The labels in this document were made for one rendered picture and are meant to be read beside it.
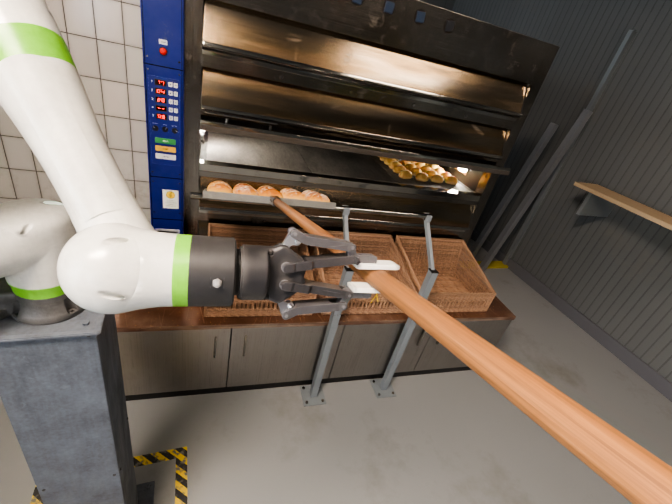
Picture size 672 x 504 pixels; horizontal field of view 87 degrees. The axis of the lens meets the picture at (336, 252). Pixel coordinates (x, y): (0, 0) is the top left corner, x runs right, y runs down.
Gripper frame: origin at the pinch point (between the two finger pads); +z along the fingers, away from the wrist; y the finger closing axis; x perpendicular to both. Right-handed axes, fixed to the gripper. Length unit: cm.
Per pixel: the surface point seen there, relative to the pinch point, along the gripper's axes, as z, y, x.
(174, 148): -43, -14, -146
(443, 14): 78, -95, -125
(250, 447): 1, 129, -107
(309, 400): 37, 121, -129
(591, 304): 326, 79, -176
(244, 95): -12, -43, -141
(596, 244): 323, 22, -187
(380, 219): 78, 12, -157
